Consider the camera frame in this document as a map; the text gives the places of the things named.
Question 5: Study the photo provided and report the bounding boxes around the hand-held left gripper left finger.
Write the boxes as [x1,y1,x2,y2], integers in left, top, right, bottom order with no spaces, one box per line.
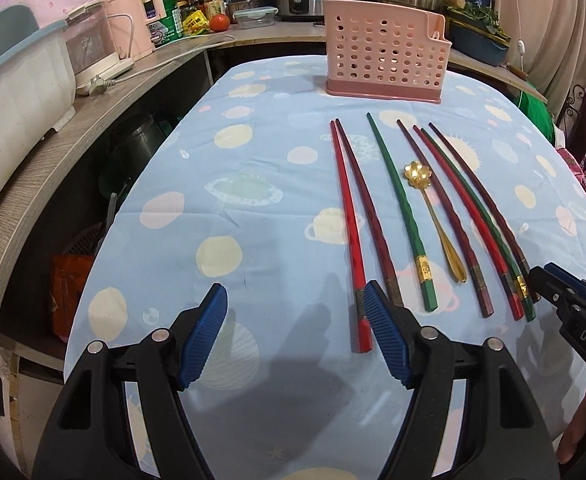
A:
[32,283,229,480]

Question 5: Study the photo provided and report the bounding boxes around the blue bowl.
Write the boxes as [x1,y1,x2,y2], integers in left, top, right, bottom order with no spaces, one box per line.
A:
[445,19,512,67]

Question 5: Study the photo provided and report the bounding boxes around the green chopstick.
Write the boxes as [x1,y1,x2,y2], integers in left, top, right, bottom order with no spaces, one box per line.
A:
[419,127,538,323]
[366,112,440,312]

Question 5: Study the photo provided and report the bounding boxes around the beige curtain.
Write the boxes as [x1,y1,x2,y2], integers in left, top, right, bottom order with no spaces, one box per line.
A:
[492,0,586,107]

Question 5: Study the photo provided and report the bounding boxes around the green leafy vegetables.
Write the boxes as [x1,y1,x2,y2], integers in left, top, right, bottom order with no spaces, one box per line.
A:
[448,2,512,44]

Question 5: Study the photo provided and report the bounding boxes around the yellow snack packet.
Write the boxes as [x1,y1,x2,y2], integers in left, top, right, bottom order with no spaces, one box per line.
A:
[181,9,209,37]

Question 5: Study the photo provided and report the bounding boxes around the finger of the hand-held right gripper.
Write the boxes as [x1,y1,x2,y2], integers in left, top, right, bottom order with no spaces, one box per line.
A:
[528,265,574,307]
[546,262,586,298]

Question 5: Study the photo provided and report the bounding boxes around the gold flower spoon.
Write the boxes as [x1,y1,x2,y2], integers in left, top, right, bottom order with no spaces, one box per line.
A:
[403,160,468,284]

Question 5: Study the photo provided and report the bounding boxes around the orange bag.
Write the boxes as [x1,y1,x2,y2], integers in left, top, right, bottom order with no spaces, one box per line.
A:
[50,254,95,344]

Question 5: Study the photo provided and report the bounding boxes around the green can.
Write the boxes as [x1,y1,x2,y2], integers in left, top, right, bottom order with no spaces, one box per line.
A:
[148,6,185,49]

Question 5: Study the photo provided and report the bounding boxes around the white blender jug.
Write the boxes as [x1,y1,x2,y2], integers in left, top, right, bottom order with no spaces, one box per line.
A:
[63,0,137,97]

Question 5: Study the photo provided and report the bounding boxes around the light blue plastic basin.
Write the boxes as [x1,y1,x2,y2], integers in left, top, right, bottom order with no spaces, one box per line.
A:
[0,4,77,241]

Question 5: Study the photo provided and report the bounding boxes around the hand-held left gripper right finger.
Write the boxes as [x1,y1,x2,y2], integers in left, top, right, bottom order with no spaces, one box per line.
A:
[362,280,560,480]

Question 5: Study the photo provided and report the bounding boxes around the pink electric kettle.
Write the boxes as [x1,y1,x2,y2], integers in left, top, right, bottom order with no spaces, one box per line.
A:
[104,0,165,59]

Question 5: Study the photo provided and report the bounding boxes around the pink perforated utensil basket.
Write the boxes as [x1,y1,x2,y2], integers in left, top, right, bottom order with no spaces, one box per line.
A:
[323,0,453,105]

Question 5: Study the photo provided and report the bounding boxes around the red chopstick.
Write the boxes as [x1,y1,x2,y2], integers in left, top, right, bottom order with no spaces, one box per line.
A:
[329,120,375,355]
[412,125,524,322]

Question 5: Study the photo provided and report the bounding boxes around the person's right hand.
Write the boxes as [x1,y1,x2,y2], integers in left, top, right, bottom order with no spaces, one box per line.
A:
[557,376,586,468]

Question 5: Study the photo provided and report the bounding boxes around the green plastic bag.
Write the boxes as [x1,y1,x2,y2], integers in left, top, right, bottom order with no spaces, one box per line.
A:
[517,84,557,142]

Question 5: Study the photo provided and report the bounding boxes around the clear plastic food container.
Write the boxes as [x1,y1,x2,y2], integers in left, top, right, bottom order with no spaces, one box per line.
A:
[231,7,279,30]

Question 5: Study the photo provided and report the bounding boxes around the white power plug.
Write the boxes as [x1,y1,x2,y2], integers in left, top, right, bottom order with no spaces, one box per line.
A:
[88,73,112,97]

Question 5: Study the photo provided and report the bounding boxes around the blue planet print tablecloth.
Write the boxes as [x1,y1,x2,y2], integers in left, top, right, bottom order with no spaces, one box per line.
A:
[64,54,586,480]

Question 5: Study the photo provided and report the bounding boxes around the dark maroon chopstick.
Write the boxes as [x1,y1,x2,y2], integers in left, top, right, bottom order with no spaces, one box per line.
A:
[334,118,406,307]
[396,119,496,319]
[428,122,542,304]

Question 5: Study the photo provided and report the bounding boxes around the dark metal pot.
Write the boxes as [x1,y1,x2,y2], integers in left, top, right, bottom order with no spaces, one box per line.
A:
[107,114,170,172]

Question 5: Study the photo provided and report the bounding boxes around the small lidded steel pot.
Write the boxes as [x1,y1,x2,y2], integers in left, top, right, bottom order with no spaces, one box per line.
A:
[226,0,267,19]

